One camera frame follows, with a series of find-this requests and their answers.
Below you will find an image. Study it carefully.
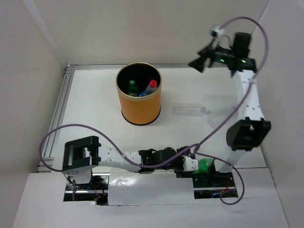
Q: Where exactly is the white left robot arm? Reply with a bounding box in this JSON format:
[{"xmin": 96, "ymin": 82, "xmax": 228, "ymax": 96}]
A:
[{"xmin": 62, "ymin": 136, "xmax": 198, "ymax": 190}]

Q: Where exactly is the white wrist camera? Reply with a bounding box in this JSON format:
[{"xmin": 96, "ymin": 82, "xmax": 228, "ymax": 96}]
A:
[
  {"xmin": 183, "ymin": 155, "xmax": 199, "ymax": 172},
  {"xmin": 210, "ymin": 25, "xmax": 226, "ymax": 49}
]

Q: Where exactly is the clear bottle without label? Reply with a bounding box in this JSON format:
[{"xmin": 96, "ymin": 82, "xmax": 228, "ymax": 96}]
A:
[{"xmin": 172, "ymin": 103, "xmax": 210, "ymax": 116}]

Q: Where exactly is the orange cylindrical bin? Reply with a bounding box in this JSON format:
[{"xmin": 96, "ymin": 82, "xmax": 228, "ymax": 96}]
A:
[{"xmin": 115, "ymin": 62, "xmax": 162, "ymax": 126}]

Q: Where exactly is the clear bottle red label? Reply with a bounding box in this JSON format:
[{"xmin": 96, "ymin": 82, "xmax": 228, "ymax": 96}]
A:
[{"xmin": 144, "ymin": 80, "xmax": 158, "ymax": 95}]

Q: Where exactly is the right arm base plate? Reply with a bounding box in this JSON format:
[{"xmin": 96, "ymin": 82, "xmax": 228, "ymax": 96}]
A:
[{"xmin": 192, "ymin": 172, "xmax": 238, "ymax": 199}]

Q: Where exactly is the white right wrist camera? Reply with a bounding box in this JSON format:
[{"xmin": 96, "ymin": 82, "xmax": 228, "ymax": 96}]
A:
[{"xmin": 210, "ymin": 25, "xmax": 226, "ymax": 49}]

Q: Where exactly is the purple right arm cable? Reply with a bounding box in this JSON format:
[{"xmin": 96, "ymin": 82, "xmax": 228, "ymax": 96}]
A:
[{"xmin": 175, "ymin": 16, "xmax": 269, "ymax": 205}]

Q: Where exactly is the clear bottle blue label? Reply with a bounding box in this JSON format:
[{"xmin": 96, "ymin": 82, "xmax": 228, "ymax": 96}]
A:
[{"xmin": 138, "ymin": 91, "xmax": 146, "ymax": 97}]

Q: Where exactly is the crushed green plastic bottle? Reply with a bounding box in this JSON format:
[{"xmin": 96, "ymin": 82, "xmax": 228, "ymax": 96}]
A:
[{"xmin": 193, "ymin": 158, "xmax": 214, "ymax": 175}]

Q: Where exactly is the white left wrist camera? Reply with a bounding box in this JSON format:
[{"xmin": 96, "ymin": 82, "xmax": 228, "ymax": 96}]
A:
[{"xmin": 183, "ymin": 155, "xmax": 199, "ymax": 172}]

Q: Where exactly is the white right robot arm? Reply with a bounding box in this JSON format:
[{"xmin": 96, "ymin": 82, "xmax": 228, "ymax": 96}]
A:
[{"xmin": 188, "ymin": 31, "xmax": 271, "ymax": 186}]

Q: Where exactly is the small green bottle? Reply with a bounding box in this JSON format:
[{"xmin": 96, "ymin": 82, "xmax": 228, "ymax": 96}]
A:
[{"xmin": 127, "ymin": 80, "xmax": 139, "ymax": 97}]

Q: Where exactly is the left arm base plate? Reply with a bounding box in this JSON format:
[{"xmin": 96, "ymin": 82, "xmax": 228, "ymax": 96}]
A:
[{"xmin": 63, "ymin": 173, "xmax": 110, "ymax": 206}]

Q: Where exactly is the small crumpled clear bottle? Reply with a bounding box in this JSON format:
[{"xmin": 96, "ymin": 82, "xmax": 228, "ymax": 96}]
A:
[{"xmin": 207, "ymin": 114, "xmax": 226, "ymax": 129}]

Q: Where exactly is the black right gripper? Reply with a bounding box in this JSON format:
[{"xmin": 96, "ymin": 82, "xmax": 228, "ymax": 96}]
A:
[{"xmin": 187, "ymin": 38, "xmax": 234, "ymax": 73}]

